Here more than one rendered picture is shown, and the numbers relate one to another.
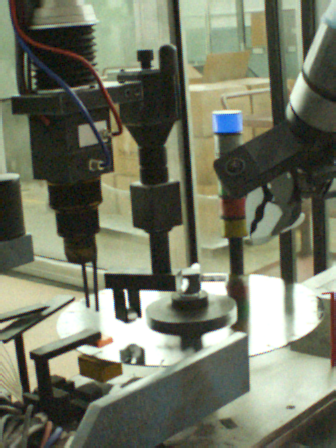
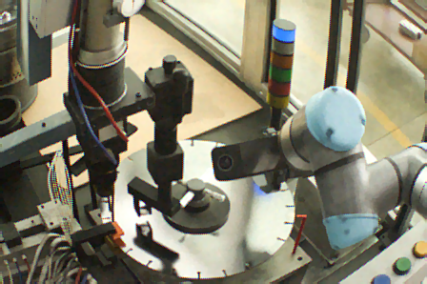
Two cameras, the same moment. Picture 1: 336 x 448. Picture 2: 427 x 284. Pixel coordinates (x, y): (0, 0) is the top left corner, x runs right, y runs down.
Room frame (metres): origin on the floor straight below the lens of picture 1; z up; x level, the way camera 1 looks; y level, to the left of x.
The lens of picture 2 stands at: (0.24, -0.19, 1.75)
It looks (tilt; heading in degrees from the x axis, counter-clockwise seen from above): 40 degrees down; 11
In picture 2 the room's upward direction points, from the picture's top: 5 degrees clockwise
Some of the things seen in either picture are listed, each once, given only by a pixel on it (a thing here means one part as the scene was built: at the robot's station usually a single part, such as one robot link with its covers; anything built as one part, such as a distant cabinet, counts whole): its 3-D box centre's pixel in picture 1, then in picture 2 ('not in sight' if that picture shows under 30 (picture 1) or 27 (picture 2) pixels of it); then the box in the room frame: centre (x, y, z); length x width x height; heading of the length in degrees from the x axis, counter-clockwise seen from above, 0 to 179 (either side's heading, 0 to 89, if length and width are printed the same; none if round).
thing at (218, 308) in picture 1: (190, 304); (194, 202); (1.01, -0.02, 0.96); 0.11 x 0.11 x 0.03
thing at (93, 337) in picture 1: (73, 367); (97, 243); (0.86, 0.12, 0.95); 0.10 x 0.03 x 0.07; 137
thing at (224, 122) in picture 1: (227, 121); (284, 30); (1.30, -0.10, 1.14); 0.05 x 0.04 x 0.03; 47
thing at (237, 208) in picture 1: (233, 204); (279, 82); (1.30, -0.10, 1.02); 0.05 x 0.04 x 0.03; 47
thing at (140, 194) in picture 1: (151, 139); (166, 120); (0.94, 0.01, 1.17); 0.06 x 0.05 x 0.20; 128
